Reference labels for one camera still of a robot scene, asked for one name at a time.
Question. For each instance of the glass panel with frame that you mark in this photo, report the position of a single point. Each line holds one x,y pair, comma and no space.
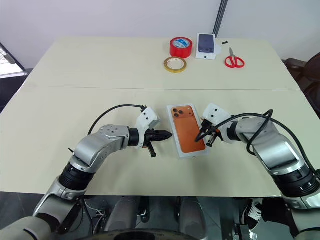
10,62

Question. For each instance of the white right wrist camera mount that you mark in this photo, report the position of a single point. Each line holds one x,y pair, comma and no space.
215,112

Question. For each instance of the tan tape roll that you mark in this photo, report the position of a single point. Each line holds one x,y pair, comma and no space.
175,71

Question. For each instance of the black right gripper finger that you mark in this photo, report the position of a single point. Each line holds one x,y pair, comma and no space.
203,130
209,142

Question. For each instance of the white box with dark phone print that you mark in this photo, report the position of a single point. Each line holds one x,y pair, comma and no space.
206,43

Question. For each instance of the red tape roll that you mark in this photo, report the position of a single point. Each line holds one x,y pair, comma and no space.
178,53

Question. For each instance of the white phone box lid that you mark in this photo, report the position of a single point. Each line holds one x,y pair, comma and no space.
187,135

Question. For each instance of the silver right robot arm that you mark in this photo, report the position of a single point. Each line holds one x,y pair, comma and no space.
275,145

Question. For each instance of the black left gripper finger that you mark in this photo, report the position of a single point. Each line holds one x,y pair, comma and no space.
163,138
163,133

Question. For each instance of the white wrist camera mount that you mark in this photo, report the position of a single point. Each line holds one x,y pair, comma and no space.
147,117
215,112

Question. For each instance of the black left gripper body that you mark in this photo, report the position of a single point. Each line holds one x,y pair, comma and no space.
151,136

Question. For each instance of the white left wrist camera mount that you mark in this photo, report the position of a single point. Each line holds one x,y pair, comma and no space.
147,117

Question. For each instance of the black trouser leg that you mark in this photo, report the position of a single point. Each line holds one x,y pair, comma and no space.
275,210

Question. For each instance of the black and white sneaker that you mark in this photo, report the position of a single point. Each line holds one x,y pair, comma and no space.
252,212

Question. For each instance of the dark padded chair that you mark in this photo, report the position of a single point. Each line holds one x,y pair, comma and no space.
312,82
296,70

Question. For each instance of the grey aluminium post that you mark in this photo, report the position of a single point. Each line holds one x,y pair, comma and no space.
221,15

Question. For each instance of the small black object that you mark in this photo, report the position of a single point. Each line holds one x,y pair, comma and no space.
225,42

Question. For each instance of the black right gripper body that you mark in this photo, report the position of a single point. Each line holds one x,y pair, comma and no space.
212,130

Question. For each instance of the black foot with white mark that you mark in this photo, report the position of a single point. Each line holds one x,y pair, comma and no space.
143,208

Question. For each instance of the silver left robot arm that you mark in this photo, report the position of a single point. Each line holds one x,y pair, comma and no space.
100,140

